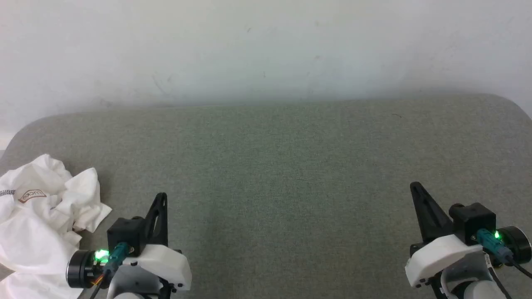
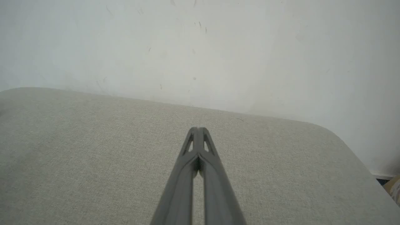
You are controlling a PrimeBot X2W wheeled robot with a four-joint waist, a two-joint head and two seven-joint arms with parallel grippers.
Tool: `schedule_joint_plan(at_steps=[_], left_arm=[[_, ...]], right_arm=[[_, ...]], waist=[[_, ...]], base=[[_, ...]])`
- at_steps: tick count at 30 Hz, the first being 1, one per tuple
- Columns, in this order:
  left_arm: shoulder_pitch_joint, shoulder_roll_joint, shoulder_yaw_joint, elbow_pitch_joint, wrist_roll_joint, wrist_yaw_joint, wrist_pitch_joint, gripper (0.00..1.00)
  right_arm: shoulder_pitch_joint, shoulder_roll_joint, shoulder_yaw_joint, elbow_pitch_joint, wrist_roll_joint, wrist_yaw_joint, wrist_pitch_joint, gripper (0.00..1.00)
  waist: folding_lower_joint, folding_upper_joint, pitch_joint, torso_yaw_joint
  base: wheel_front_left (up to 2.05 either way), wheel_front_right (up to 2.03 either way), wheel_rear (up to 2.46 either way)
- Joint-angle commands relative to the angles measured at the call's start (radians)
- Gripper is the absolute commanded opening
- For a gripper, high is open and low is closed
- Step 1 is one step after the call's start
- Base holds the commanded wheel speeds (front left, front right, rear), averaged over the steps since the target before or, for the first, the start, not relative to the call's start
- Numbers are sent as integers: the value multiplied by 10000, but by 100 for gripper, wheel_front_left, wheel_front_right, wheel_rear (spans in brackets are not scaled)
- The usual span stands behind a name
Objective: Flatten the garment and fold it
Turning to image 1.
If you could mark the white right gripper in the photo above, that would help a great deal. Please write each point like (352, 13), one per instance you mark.
(436, 255)

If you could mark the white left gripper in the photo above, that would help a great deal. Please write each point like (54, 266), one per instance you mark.
(166, 261)

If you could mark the white garment with brown label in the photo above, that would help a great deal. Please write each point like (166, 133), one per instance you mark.
(33, 241)

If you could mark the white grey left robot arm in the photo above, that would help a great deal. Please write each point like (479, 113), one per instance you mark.
(133, 284)

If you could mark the grey-green fabric sofa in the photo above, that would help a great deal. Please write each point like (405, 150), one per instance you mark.
(266, 187)

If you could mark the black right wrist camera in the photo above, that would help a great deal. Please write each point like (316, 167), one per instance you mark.
(474, 220)

